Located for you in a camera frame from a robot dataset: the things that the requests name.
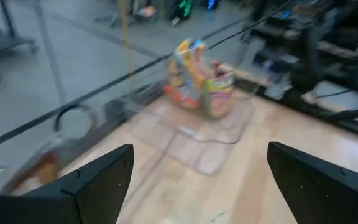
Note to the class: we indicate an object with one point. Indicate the orange white ramen packet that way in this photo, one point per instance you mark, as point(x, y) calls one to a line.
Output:
point(179, 96)

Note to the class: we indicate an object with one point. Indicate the green lime ramen packet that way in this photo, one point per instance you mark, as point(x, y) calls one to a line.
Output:
point(219, 99)

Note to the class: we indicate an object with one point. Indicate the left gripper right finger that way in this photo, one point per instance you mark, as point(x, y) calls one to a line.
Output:
point(315, 193)

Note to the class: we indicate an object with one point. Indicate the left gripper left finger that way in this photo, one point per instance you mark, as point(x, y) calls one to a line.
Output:
point(104, 186)

